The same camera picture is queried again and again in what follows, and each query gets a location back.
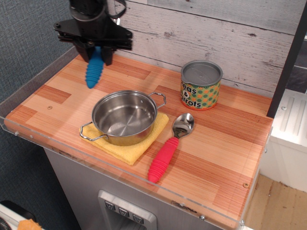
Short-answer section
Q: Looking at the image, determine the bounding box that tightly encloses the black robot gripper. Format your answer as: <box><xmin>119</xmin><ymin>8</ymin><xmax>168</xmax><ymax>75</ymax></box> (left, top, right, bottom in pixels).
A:
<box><xmin>54</xmin><ymin>0</ymin><xmax>132</xmax><ymax>66</ymax></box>

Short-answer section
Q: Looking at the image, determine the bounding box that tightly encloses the blue handled metal fork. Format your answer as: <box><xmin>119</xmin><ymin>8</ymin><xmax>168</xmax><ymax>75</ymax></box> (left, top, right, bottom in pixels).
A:
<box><xmin>85</xmin><ymin>46</ymin><xmax>104</xmax><ymax>89</ymax></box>

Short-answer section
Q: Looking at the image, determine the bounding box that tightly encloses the silver steel pan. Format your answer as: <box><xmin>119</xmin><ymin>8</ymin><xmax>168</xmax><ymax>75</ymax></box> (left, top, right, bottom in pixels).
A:
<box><xmin>80</xmin><ymin>90</ymin><xmax>166</xmax><ymax>146</ymax></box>

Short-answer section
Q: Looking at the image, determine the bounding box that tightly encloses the yellow folded cloth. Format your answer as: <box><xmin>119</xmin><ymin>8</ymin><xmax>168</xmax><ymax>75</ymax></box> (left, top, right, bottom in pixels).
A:
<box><xmin>80</xmin><ymin>112</ymin><xmax>169</xmax><ymax>166</ymax></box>

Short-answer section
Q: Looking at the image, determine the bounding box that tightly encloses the peas and carrots can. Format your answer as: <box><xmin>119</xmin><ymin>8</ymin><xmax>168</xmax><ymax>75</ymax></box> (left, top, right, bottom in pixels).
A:
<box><xmin>180</xmin><ymin>60</ymin><xmax>223</xmax><ymax>111</ymax></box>

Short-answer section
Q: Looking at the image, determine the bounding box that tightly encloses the silver dispenser button panel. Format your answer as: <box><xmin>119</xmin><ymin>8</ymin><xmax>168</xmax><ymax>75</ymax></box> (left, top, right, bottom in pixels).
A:
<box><xmin>98</xmin><ymin>190</ymin><xmax>157</xmax><ymax>230</ymax></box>

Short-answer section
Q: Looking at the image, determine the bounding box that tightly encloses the orange object at corner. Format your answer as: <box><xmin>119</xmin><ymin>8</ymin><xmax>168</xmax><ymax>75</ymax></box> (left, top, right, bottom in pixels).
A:
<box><xmin>17</xmin><ymin>219</ymin><xmax>42</xmax><ymax>230</ymax></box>

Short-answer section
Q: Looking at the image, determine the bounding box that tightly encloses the red handled metal spoon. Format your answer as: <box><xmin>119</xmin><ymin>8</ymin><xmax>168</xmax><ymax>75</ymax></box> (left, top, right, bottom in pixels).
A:
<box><xmin>147</xmin><ymin>113</ymin><xmax>194</xmax><ymax>183</ymax></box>

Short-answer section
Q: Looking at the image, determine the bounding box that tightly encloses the clear acrylic guard rail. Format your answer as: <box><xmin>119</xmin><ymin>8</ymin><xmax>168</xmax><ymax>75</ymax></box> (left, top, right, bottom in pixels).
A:
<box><xmin>1</xmin><ymin>49</ymin><xmax>272</xmax><ymax>230</ymax></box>

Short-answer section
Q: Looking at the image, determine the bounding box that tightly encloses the dark grey right post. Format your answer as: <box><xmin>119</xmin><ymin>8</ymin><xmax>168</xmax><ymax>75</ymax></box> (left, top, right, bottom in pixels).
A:
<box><xmin>267</xmin><ymin>2</ymin><xmax>307</xmax><ymax>118</ymax></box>

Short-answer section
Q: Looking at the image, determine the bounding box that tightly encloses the black braided cable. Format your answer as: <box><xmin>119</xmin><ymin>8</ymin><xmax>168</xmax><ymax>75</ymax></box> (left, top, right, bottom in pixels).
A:
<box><xmin>0</xmin><ymin>216</ymin><xmax>17</xmax><ymax>230</ymax></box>

